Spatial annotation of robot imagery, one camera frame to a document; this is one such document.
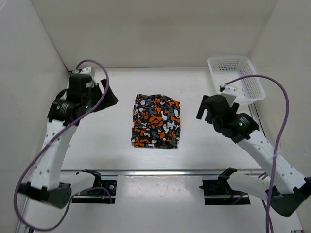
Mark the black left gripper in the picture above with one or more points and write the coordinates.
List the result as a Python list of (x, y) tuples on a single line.
[(110, 99)]

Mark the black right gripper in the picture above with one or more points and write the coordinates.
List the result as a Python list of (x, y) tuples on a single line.
[(201, 109)]

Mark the orange camouflage shorts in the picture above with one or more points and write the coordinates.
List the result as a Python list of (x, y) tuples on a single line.
[(156, 122)]

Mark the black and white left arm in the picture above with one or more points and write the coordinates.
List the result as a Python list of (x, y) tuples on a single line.
[(68, 108)]

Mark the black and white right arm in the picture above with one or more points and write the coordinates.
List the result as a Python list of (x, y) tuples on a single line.
[(287, 188)]

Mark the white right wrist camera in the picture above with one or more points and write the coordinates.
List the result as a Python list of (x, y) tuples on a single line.
[(229, 92)]

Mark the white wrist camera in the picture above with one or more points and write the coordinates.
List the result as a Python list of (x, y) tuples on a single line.
[(229, 92), (87, 70)]

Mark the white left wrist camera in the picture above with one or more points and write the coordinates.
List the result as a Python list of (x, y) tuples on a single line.
[(87, 70)]

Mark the aluminium table edge rail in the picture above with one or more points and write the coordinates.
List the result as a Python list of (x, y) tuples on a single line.
[(174, 172)]

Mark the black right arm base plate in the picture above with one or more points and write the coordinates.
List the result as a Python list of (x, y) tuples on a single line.
[(215, 194)]

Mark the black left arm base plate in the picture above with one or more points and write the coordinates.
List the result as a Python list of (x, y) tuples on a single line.
[(99, 196)]

